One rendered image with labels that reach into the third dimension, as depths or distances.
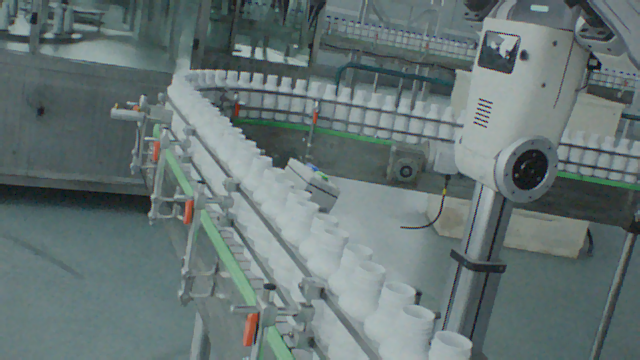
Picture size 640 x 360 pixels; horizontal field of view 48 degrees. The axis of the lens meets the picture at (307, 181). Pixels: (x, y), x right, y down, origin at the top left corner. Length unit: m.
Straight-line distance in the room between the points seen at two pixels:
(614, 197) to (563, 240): 2.56
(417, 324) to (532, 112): 0.96
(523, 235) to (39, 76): 3.50
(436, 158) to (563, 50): 1.15
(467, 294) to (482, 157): 0.34
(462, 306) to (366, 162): 1.16
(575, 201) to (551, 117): 1.41
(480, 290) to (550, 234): 3.83
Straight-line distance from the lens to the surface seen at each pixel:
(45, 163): 4.43
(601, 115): 5.52
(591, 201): 3.09
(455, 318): 1.80
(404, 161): 2.71
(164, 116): 2.08
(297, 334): 0.92
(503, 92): 1.64
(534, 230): 5.56
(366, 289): 0.84
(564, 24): 1.66
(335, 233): 0.97
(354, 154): 2.81
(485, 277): 1.78
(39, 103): 4.35
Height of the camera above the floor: 1.45
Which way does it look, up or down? 14 degrees down
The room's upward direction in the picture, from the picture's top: 11 degrees clockwise
